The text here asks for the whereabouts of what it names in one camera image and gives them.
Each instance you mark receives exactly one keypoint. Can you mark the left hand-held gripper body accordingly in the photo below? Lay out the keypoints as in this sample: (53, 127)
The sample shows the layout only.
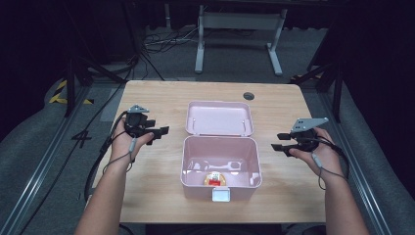
(135, 120)

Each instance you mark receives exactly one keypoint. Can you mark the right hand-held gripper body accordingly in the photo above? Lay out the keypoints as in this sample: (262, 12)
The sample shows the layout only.
(305, 135)

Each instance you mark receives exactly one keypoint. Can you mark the person's left hand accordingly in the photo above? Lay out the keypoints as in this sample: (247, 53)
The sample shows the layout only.
(122, 143)

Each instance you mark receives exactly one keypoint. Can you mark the person's right hand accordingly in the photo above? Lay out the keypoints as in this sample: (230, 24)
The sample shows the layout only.
(321, 160)

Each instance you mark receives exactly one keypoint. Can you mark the black metal stand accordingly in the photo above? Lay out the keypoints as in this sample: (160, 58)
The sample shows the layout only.
(70, 84)
(336, 88)

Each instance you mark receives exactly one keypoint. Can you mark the pink plastic box with lid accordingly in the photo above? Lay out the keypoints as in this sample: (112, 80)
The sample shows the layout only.
(220, 156)

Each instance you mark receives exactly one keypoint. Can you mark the yellow black floor tape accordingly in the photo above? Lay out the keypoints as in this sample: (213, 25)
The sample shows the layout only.
(57, 97)

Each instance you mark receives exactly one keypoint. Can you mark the aluminium rail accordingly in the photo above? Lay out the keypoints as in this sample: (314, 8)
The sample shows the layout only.
(355, 169)
(36, 176)

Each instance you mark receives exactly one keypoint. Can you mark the white metal table frame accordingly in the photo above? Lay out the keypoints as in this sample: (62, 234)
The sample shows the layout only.
(239, 21)

